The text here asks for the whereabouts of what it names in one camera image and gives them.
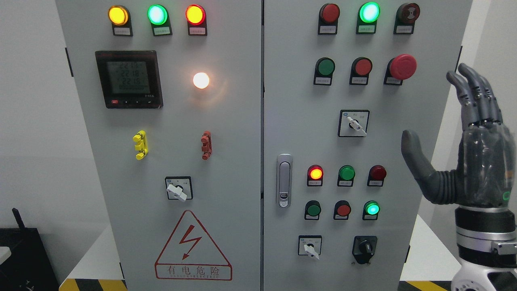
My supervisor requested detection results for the gray electrical cabinet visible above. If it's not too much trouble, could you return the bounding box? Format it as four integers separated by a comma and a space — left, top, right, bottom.
56, 0, 472, 291

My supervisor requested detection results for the lower lit green light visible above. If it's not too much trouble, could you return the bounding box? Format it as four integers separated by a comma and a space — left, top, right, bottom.
362, 200, 380, 221

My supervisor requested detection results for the black box with antenna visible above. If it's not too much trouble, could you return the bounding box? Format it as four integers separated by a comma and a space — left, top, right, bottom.
0, 208, 59, 291

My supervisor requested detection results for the green indicator light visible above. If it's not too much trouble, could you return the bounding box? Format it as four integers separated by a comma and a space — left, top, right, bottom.
356, 2, 380, 34
147, 4, 172, 36
337, 164, 356, 187

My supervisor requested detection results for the black digital power meter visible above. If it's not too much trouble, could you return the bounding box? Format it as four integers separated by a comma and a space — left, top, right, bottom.
95, 50, 163, 109

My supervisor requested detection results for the lower green push button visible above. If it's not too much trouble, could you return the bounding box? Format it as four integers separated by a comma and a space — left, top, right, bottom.
304, 200, 322, 220

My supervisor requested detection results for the lit red orange indicator light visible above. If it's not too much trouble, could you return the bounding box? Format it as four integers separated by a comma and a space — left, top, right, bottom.
307, 164, 324, 187

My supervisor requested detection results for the white glowing indicator light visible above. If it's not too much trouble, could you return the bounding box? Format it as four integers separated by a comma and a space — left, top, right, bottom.
192, 72, 210, 90

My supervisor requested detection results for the green push button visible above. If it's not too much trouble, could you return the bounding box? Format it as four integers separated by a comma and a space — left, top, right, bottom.
313, 57, 335, 85
304, 200, 322, 220

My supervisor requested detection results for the red emergency stop button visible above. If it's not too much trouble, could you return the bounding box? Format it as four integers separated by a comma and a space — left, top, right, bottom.
384, 54, 417, 85

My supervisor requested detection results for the yellow indicator light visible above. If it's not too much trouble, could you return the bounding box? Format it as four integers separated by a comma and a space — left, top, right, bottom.
108, 5, 133, 36

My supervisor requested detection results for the red terminal handle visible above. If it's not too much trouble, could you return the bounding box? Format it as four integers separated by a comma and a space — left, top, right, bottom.
201, 131, 212, 160

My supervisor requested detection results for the silver door lock handle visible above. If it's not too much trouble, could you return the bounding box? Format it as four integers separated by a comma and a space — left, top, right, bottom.
276, 154, 292, 208

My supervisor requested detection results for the left door gray rotary switch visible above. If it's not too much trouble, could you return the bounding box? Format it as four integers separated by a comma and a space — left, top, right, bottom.
164, 176, 193, 202

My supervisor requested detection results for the middle green indicator light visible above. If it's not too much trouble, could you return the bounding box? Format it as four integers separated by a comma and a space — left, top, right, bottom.
337, 164, 356, 187

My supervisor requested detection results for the black selector knob switch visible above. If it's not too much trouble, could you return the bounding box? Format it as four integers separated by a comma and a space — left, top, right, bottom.
351, 236, 377, 264

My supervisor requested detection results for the upper red push button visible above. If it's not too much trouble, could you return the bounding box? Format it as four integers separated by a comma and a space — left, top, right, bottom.
349, 57, 373, 85

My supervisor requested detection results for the top right dark red light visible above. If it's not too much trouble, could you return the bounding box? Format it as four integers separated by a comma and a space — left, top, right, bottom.
317, 3, 341, 35

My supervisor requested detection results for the gray robotic hand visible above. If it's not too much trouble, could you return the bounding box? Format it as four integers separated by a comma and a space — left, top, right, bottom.
401, 63, 516, 208

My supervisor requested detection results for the red push button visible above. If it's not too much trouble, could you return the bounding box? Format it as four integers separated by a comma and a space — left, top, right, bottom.
333, 200, 351, 220
349, 57, 373, 85

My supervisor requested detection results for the yellow terminal handle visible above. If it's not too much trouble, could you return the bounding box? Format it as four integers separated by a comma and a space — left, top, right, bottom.
132, 130, 149, 160

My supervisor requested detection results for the top left red indicator light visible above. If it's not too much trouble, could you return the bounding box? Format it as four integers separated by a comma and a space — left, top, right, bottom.
186, 4, 208, 36

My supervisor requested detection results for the red electrical hazard sticker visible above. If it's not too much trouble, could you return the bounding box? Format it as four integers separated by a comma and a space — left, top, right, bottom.
154, 210, 233, 280

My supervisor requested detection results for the black red buzzer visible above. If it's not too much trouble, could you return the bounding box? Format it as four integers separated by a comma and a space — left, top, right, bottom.
393, 2, 420, 34

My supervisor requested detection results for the top left green indicator light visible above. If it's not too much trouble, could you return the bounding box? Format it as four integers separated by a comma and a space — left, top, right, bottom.
147, 4, 172, 36

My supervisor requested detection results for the top right green indicator light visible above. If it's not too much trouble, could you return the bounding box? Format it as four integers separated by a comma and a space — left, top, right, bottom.
356, 2, 380, 34

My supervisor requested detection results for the lower red push button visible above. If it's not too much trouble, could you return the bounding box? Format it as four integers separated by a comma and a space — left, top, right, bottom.
333, 200, 351, 220

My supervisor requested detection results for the upper green push button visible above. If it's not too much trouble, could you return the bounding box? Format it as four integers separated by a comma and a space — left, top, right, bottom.
313, 57, 335, 85

